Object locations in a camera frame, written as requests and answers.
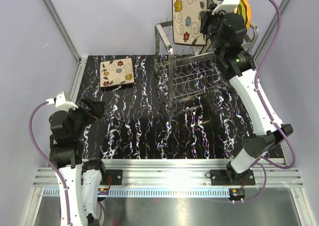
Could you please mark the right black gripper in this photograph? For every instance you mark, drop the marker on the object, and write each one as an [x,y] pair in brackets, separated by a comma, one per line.
[207,16]

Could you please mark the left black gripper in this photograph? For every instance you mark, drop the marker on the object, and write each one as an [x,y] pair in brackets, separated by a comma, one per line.
[97,108]

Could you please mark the floral square plate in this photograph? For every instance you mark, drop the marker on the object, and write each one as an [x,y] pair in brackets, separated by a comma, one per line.
[186,22]
[116,72]

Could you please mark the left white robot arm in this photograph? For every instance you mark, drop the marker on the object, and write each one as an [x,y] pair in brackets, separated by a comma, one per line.
[78,180]

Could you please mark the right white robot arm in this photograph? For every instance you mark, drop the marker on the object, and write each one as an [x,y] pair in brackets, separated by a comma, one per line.
[226,32]

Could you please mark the orange scalloped plate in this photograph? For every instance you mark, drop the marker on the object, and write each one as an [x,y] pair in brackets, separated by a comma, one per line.
[244,10]

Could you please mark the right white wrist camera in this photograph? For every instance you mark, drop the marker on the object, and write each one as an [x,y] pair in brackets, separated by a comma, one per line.
[225,6]

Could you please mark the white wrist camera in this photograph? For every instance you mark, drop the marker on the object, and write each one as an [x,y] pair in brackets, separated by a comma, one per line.
[62,102]
[225,6]

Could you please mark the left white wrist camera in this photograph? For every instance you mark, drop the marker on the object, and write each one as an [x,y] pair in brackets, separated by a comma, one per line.
[62,102]

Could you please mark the steel wire dish rack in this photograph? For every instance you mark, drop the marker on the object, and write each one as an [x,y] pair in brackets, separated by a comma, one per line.
[185,72]

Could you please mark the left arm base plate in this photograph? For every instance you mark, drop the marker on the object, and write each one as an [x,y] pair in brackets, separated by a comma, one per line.
[113,176]

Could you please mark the aluminium mounting rail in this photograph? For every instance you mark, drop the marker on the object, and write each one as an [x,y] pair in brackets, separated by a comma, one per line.
[192,173]

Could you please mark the slotted cable duct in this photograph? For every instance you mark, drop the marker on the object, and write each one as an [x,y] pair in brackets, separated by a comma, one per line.
[165,193]

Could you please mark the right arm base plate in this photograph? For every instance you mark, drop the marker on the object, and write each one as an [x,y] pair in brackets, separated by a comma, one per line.
[224,177]

